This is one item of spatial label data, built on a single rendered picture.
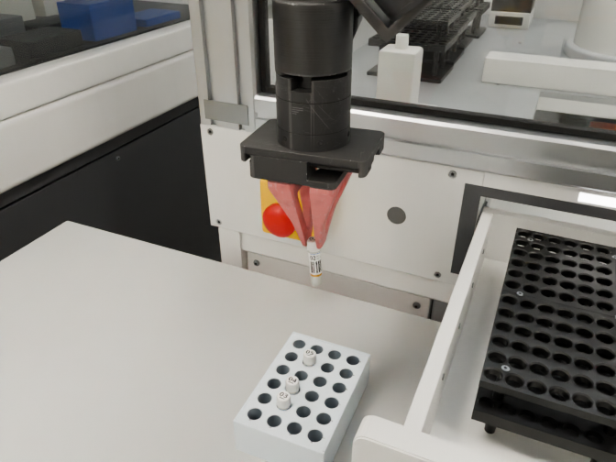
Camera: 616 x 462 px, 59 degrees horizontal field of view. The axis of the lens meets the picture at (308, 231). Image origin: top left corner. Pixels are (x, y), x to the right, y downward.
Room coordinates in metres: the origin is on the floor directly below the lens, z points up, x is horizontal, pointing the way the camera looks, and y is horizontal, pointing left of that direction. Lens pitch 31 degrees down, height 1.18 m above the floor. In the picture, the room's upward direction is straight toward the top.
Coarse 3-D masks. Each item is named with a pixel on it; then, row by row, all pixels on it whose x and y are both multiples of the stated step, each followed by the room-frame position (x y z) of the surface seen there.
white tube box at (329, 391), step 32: (288, 352) 0.40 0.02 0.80; (320, 352) 0.41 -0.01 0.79; (352, 352) 0.40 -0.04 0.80; (320, 384) 0.37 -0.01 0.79; (352, 384) 0.36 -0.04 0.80; (256, 416) 0.33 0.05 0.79; (288, 416) 0.32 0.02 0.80; (320, 416) 0.33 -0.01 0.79; (352, 416) 0.35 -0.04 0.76; (256, 448) 0.31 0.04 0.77; (288, 448) 0.30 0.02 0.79; (320, 448) 0.29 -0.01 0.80
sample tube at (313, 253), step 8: (312, 240) 0.41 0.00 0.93; (312, 248) 0.40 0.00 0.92; (320, 248) 0.40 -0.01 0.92; (312, 256) 0.40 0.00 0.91; (320, 256) 0.40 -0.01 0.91; (312, 264) 0.40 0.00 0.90; (320, 264) 0.40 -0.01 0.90; (312, 272) 0.40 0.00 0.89; (320, 272) 0.40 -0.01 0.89; (312, 280) 0.40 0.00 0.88; (320, 280) 0.40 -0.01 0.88
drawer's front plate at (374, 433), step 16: (368, 416) 0.21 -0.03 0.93; (368, 432) 0.20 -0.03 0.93; (384, 432) 0.20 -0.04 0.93; (400, 432) 0.20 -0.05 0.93; (416, 432) 0.20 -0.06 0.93; (352, 448) 0.20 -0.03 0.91; (368, 448) 0.20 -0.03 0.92; (384, 448) 0.19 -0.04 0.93; (400, 448) 0.19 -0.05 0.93; (416, 448) 0.19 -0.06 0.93; (432, 448) 0.19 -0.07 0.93; (448, 448) 0.19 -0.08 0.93; (464, 448) 0.19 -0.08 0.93
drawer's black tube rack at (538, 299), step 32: (512, 256) 0.42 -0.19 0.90; (544, 256) 0.42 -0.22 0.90; (576, 256) 0.42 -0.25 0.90; (608, 256) 0.42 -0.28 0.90; (512, 288) 0.41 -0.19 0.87; (544, 288) 0.37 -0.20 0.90; (576, 288) 0.37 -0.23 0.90; (608, 288) 0.37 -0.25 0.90; (512, 320) 0.33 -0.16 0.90; (544, 320) 0.33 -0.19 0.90; (576, 320) 0.33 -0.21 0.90; (608, 320) 0.33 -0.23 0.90; (512, 352) 0.29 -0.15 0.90; (544, 352) 0.30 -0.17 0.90; (576, 352) 0.29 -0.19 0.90; (608, 352) 0.30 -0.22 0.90; (512, 384) 0.29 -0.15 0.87; (576, 384) 0.29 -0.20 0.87; (608, 384) 0.26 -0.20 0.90; (480, 416) 0.26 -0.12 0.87; (512, 416) 0.26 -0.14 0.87; (544, 416) 0.26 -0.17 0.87; (576, 416) 0.26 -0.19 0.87; (576, 448) 0.24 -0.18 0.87; (608, 448) 0.23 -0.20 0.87
